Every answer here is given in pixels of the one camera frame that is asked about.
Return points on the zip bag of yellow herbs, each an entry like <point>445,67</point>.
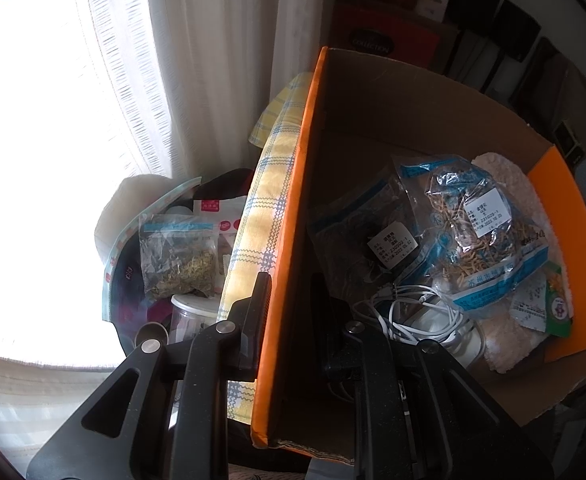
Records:
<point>453,240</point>

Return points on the pink and white packet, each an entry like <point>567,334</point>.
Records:
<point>228,225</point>

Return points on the white curtain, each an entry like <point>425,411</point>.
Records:
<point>208,50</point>

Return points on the clear zippered storage bag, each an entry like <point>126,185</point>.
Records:
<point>128,285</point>

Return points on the clear jar with white lid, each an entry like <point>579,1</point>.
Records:
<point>188,315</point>

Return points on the brown sofa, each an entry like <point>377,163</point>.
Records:
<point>543,70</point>

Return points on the green packet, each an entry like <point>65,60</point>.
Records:
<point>558,310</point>

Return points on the green portable radio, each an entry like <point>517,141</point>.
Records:
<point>569,140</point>

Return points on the zip bag of green herbs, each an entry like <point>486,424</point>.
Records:
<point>173,260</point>

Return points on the zip bag of dark herbs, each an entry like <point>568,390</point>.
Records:
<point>343,230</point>

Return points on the orange cardboard box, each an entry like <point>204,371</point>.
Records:
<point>353,125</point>

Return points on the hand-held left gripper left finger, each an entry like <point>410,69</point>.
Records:
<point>255,340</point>

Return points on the red chocolate box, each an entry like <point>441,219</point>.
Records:
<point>413,40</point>

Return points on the clear round plastic container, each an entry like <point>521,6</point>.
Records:
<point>468,352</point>

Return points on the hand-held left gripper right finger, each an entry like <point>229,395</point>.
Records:
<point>330,355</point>

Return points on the yellow checked cloth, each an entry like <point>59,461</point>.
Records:
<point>263,190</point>

